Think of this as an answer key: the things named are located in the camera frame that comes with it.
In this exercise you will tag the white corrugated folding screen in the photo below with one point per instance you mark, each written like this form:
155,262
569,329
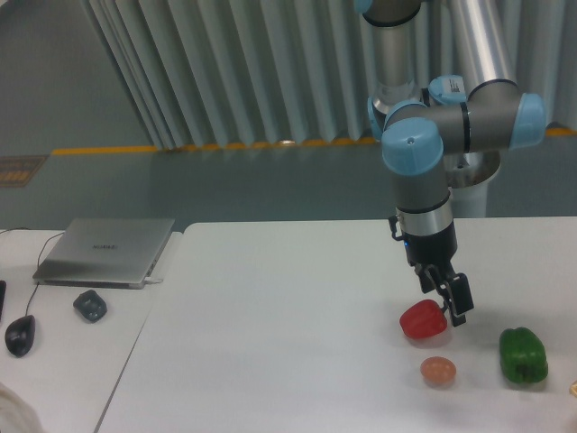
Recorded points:
223,72

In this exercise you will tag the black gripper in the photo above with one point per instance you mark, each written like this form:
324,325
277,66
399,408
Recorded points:
426,252

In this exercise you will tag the silver laptop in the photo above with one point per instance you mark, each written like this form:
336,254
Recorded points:
118,253

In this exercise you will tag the black device at edge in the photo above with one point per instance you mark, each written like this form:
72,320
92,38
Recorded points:
2,297

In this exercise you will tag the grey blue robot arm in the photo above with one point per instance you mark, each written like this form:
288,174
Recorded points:
481,110

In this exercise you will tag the black computer mouse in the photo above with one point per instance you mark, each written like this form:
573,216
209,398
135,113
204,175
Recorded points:
19,336

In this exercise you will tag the yellow bread at edge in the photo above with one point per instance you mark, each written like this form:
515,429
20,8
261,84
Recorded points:
573,388

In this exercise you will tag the red bell pepper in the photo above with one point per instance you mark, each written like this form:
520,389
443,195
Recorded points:
423,320

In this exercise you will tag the green bell pepper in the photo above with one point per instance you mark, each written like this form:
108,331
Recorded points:
522,356

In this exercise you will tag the brown egg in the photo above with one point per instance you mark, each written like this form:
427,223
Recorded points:
438,370

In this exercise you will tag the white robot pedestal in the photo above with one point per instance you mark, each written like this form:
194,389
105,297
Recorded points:
469,176

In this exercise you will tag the small black plastic object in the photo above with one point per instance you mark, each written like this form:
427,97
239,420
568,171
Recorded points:
91,306

